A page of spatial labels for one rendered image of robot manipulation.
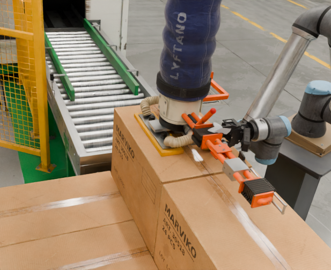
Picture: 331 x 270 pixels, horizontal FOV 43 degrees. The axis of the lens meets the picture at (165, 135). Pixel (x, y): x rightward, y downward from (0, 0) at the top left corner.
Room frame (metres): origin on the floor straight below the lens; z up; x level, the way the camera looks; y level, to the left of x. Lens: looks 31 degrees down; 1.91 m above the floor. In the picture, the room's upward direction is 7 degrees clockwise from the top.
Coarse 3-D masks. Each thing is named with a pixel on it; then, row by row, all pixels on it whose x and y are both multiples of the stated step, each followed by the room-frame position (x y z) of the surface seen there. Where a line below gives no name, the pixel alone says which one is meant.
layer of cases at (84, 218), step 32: (0, 192) 1.57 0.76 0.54; (32, 192) 1.59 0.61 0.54; (64, 192) 1.62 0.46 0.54; (96, 192) 1.65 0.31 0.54; (0, 224) 1.36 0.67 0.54; (32, 224) 1.38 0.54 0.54; (64, 224) 1.40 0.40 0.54; (96, 224) 1.43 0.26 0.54; (128, 224) 1.45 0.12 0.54; (0, 256) 1.18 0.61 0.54; (32, 256) 1.20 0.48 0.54; (64, 256) 1.22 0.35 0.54; (96, 256) 1.24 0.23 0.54; (128, 256) 1.26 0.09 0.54
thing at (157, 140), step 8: (152, 112) 1.75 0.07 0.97; (136, 120) 1.69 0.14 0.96; (144, 120) 1.66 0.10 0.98; (152, 120) 1.65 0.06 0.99; (144, 128) 1.60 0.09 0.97; (152, 136) 1.54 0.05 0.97; (160, 136) 1.53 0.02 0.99; (160, 144) 1.48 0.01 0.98; (160, 152) 1.43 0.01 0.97; (168, 152) 1.44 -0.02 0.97; (176, 152) 1.45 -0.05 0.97
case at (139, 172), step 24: (120, 120) 1.70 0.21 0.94; (120, 144) 1.68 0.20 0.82; (144, 144) 1.50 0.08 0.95; (120, 168) 1.67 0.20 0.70; (144, 168) 1.41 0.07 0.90; (168, 168) 1.35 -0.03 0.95; (192, 168) 1.37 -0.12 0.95; (216, 168) 1.39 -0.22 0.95; (120, 192) 1.65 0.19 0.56; (144, 192) 1.39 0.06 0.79; (144, 216) 1.37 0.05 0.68; (144, 240) 1.35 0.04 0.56
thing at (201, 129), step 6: (198, 126) 1.43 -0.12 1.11; (204, 126) 1.45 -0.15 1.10; (210, 126) 1.46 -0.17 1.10; (198, 132) 1.39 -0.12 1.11; (204, 132) 1.41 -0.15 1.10; (210, 132) 1.41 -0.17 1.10; (192, 138) 1.41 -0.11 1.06; (198, 138) 1.37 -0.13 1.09; (204, 138) 1.36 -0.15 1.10; (210, 138) 1.37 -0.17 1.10; (216, 138) 1.38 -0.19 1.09; (198, 144) 1.36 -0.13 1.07; (204, 144) 1.36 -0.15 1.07
